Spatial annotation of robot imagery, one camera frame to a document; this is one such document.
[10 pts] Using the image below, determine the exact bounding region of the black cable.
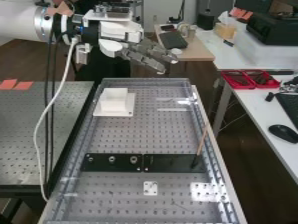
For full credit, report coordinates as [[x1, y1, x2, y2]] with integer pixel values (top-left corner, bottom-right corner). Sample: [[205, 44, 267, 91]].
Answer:
[[41, 13, 61, 183]]

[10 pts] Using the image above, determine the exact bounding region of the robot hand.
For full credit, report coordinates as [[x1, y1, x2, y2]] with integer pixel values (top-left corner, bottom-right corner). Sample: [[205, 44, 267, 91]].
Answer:
[[81, 9, 180, 75]]

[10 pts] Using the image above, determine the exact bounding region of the black machine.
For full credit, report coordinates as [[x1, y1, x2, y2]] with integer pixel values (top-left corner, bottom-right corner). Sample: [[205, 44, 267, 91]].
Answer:
[[245, 0, 298, 46]]

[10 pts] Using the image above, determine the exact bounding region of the black keyboard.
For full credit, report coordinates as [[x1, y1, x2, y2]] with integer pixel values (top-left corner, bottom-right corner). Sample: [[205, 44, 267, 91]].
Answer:
[[274, 91, 298, 132], [157, 30, 190, 50]]

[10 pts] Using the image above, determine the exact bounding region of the wooden desk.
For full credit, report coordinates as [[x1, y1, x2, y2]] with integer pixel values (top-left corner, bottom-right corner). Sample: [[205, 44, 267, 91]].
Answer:
[[153, 22, 217, 63]]

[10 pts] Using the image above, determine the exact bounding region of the small black block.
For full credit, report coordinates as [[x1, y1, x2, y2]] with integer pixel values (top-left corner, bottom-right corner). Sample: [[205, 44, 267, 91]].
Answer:
[[263, 91, 277, 103]]

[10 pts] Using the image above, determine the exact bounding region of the black mouse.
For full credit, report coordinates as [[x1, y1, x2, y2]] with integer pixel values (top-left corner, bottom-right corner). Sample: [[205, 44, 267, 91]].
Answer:
[[267, 123, 298, 145]]

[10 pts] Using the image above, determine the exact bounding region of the thin stick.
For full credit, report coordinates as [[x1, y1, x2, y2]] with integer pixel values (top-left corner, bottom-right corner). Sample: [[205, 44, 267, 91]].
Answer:
[[193, 124, 210, 167]]

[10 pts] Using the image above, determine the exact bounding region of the black plate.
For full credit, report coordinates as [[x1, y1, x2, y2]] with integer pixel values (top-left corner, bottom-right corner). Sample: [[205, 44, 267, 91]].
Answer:
[[81, 152, 209, 174]]

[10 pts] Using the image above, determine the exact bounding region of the red tray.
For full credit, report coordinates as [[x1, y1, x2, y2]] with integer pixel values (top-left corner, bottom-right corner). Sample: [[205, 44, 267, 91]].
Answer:
[[219, 69, 257, 90], [245, 69, 282, 89]]

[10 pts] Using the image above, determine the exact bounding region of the clear box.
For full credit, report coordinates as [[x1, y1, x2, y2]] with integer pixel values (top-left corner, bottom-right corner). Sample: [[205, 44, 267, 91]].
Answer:
[[39, 77, 249, 224]]

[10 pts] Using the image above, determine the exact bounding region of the white desk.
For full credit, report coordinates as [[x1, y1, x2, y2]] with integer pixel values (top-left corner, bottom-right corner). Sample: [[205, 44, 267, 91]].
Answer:
[[211, 69, 298, 188]]

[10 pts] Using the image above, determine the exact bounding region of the small white box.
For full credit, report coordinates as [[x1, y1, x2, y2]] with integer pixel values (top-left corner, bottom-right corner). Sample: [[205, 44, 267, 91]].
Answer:
[[92, 87, 137, 118]]

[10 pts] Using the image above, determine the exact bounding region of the white cable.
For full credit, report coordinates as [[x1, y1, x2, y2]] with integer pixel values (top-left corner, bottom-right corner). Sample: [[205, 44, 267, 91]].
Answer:
[[32, 35, 82, 203]]

